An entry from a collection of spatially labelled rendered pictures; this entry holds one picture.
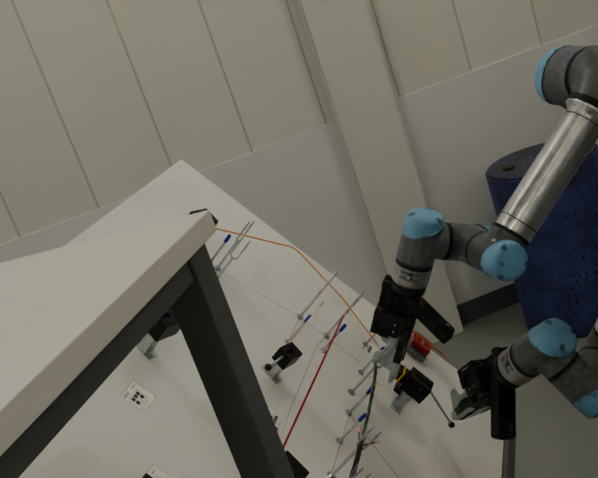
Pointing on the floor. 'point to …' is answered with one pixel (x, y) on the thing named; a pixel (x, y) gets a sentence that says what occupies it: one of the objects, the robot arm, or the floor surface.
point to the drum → (565, 244)
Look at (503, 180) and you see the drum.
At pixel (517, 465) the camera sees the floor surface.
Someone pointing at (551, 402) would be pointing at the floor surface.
